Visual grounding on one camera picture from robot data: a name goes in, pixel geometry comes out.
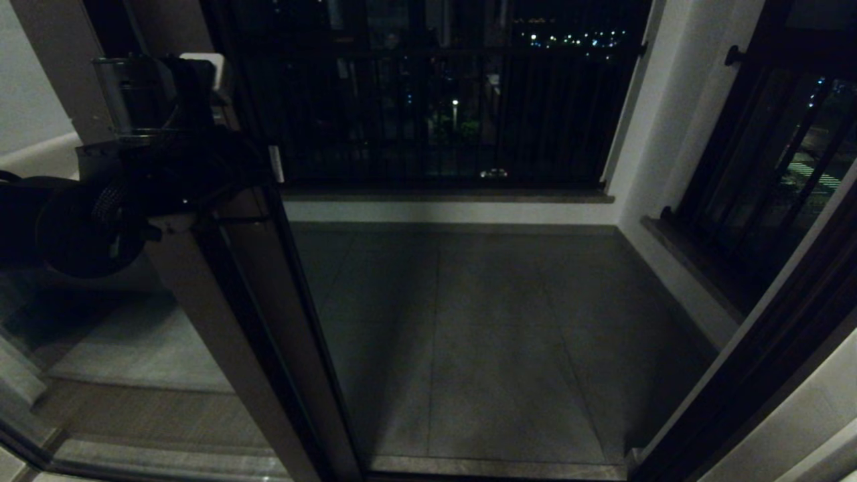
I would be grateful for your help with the brown framed sliding glass door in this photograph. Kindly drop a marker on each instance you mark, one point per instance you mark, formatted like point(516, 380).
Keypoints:
point(268, 281)

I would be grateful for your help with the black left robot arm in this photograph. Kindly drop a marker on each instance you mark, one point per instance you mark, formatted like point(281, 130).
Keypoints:
point(67, 221)

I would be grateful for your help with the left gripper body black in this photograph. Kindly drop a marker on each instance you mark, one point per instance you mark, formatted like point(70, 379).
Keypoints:
point(234, 167)

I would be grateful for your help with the long stone balcony sill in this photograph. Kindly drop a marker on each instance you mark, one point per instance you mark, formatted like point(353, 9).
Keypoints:
point(435, 197)

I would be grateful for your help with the brown framed fixed glass door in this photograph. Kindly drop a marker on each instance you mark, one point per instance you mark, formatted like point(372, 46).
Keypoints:
point(194, 308)

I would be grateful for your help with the short stone balcony sill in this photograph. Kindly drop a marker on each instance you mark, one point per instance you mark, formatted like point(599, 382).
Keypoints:
point(703, 271)

